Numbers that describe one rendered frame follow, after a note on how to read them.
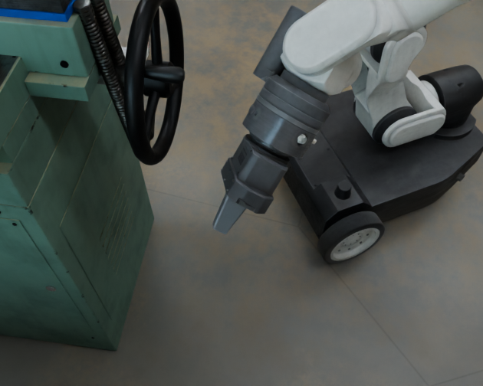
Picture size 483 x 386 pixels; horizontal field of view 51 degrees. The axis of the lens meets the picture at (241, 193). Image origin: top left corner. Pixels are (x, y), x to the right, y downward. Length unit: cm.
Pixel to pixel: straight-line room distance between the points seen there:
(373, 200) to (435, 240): 28
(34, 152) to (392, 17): 58
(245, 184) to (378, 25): 23
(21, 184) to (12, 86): 15
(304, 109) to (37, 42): 40
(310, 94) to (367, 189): 96
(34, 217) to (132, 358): 68
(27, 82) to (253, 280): 94
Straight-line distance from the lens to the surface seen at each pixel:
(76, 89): 81
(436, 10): 61
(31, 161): 88
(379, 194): 155
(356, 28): 58
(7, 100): 80
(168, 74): 74
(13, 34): 81
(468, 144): 177
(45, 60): 82
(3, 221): 95
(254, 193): 60
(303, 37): 59
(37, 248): 100
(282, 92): 60
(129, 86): 74
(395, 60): 129
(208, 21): 238
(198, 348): 147
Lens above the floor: 139
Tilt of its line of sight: 55 degrees down
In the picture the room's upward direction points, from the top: straight up
